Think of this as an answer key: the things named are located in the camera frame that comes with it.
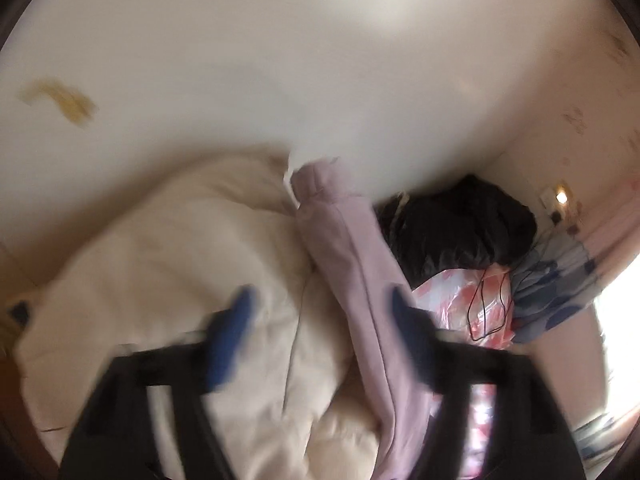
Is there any blue patterned left curtain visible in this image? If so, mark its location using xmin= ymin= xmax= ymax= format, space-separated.
xmin=510 ymin=231 xmax=602 ymax=344

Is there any pink checkered plastic-covered bedding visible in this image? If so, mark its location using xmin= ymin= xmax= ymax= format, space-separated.
xmin=412 ymin=264 xmax=514 ymax=479

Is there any wall power socket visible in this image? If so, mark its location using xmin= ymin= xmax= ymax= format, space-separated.
xmin=539 ymin=181 xmax=576 ymax=223

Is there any black charging cable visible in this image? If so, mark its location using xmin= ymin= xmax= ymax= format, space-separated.
xmin=463 ymin=263 xmax=511 ymax=344

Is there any cream quilted blanket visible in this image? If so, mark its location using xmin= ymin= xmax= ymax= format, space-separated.
xmin=16 ymin=150 xmax=378 ymax=479

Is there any lilac and purple jacket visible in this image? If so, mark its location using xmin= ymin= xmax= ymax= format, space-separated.
xmin=291 ymin=158 xmax=432 ymax=479

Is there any black clothing pile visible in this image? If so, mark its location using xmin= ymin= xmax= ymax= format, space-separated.
xmin=375 ymin=174 xmax=537 ymax=289

